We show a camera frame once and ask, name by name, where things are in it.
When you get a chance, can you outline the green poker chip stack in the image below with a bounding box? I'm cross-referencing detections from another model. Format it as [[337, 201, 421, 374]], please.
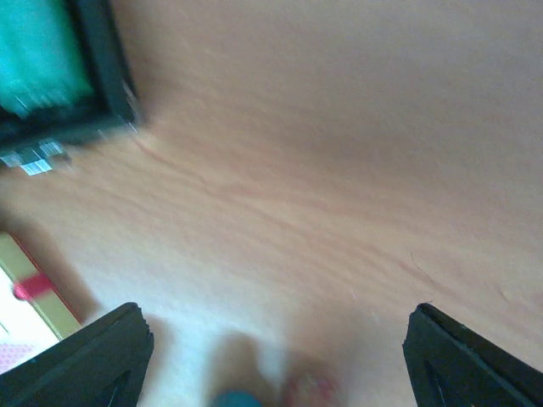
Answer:
[[1, 1, 94, 118]]

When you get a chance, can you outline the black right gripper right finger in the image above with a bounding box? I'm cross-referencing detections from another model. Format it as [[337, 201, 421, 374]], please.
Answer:
[[402, 303, 542, 406]]

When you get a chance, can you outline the ace of spades card box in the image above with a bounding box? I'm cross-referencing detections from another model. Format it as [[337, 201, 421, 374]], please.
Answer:
[[1, 232, 81, 373]]

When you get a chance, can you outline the blue poker chip stack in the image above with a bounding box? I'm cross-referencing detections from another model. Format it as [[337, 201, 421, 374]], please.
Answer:
[[210, 389, 264, 407]]

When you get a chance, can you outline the black poker set case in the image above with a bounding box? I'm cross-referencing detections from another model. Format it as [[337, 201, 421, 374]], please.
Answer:
[[0, 0, 145, 177]]

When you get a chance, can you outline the pink red poker chip stack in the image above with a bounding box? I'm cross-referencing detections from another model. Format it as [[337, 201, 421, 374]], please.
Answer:
[[282, 373, 340, 407]]

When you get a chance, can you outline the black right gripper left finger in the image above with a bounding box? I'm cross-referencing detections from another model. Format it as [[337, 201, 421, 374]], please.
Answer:
[[1, 303, 154, 406]]

